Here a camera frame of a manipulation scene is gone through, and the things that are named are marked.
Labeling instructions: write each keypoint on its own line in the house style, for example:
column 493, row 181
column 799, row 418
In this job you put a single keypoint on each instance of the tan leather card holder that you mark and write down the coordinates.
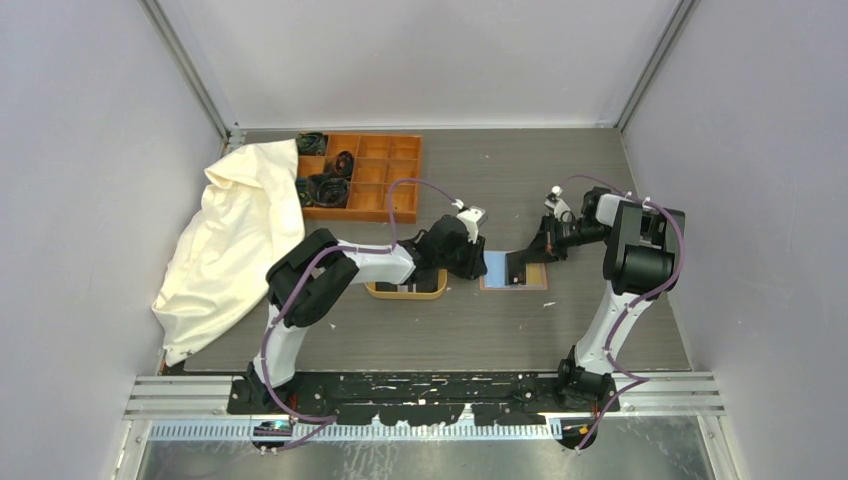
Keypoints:
column 504, row 274

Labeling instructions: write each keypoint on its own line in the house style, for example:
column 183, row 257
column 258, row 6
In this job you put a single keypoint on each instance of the yellow oval tray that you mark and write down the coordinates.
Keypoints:
column 430, row 287

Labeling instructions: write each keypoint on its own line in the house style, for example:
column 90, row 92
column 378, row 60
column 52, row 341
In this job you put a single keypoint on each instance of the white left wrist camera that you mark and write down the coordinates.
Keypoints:
column 473, row 218

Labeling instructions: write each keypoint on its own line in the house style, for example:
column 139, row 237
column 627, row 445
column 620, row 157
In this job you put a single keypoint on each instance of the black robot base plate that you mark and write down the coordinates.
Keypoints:
column 416, row 398

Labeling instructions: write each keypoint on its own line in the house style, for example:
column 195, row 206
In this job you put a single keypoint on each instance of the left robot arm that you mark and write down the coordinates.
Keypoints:
column 307, row 282

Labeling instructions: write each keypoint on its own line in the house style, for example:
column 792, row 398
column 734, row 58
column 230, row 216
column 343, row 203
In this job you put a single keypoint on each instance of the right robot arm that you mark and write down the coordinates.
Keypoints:
column 643, row 258

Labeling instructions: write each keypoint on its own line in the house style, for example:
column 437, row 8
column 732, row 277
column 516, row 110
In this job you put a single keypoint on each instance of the cream cloth bag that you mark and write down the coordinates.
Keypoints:
column 249, row 217

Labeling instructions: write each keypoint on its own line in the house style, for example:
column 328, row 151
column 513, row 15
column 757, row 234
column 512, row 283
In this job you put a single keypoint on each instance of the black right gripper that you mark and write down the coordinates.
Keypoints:
column 545, row 246

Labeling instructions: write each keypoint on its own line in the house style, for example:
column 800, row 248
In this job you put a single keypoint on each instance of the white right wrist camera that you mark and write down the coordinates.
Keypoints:
column 556, row 206

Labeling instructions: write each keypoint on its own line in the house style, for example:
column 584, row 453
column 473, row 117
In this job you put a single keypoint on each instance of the gold black credit card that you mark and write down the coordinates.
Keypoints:
column 535, row 276

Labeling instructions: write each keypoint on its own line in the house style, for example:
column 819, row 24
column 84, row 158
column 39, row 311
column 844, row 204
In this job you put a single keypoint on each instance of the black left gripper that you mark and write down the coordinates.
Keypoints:
column 475, row 265

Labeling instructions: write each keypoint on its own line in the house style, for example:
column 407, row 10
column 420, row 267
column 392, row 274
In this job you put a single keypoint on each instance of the aluminium front rail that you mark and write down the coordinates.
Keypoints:
column 194, row 408

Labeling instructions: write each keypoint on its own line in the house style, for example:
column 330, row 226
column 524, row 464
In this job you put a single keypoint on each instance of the black coiled cable large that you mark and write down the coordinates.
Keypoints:
column 323, row 191

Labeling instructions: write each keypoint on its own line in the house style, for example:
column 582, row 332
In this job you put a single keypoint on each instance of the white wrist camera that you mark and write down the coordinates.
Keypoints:
column 556, row 206
column 473, row 218

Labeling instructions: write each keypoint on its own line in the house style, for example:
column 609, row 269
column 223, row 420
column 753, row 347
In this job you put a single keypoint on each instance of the orange compartment organizer tray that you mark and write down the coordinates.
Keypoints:
column 380, row 167

